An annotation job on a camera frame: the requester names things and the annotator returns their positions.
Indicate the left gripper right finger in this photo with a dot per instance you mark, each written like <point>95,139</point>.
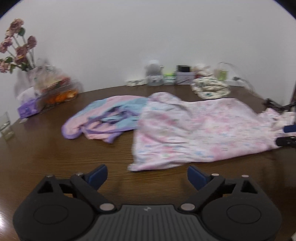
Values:
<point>208,188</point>

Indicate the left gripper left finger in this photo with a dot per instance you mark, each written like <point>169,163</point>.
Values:
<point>86,187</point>

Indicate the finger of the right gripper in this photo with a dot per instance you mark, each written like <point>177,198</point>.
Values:
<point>286,141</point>
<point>289,129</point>

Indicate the pink floral dress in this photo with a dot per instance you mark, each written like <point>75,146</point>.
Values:
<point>172,132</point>

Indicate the black phone tripod stand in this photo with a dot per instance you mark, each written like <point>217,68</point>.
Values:
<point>269,103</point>

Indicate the pink blue purple garment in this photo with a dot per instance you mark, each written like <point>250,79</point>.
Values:
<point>105,119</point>

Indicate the white extension socket strip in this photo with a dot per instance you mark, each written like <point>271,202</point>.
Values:
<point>235,83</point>

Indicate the folded cream floral garment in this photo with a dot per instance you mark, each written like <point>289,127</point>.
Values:
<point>209,87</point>

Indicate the clear drinking glass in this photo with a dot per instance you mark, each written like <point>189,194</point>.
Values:
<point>5,126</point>

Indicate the purple tissue pack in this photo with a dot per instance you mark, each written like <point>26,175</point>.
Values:
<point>31,103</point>

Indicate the clear bag of snacks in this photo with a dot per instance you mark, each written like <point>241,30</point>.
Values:
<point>45,81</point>

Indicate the red and white package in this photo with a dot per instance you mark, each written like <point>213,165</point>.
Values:
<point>202,70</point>

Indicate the lavender tin box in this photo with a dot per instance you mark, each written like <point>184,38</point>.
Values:
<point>184,78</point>

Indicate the white power strip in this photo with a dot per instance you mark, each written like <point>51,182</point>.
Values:
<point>138,82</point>

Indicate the green and white small box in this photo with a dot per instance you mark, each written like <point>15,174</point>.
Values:
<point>169,79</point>

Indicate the small black box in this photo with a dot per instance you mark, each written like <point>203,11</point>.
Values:
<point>183,68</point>

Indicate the white round robot toy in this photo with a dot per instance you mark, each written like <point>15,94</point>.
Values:
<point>154,73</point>

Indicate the pink artificial flower bouquet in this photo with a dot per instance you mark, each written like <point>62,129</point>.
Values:
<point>19,50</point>

